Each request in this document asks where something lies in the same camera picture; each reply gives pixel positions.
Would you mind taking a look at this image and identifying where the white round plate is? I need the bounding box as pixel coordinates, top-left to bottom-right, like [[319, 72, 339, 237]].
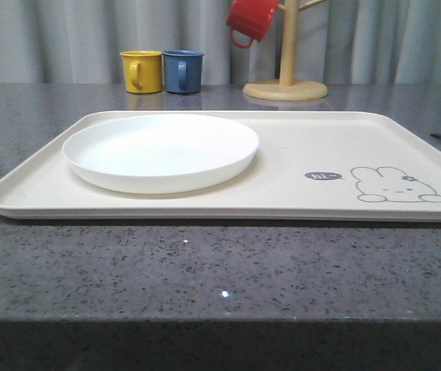
[[63, 114, 260, 194]]

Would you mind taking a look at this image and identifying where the beige rabbit serving tray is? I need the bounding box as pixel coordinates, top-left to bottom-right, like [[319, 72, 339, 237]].
[[0, 111, 441, 222]]

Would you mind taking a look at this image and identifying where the wooden mug tree stand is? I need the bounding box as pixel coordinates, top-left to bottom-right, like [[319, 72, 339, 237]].
[[243, 1, 327, 101]]

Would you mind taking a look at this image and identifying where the blue mug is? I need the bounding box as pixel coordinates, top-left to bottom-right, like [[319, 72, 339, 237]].
[[162, 49, 204, 94]]

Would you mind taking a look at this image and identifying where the yellow mug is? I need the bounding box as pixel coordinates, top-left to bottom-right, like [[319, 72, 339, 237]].
[[120, 50, 163, 94]]

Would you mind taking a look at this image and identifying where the red mug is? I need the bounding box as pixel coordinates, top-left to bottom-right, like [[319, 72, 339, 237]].
[[226, 0, 279, 49]]

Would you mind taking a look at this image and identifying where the grey pleated curtain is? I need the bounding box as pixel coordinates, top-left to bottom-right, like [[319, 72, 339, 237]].
[[0, 1, 441, 84]]

